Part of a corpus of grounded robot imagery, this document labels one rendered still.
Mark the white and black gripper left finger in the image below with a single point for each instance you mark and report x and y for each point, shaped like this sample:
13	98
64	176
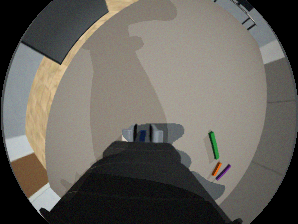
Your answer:
130	133

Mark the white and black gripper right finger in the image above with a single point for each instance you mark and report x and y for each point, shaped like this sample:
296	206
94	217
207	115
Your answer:
155	135

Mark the purple rod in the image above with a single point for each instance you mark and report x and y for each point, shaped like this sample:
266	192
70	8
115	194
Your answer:
223	172

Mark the green rod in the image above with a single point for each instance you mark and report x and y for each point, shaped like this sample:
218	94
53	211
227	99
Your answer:
214	145

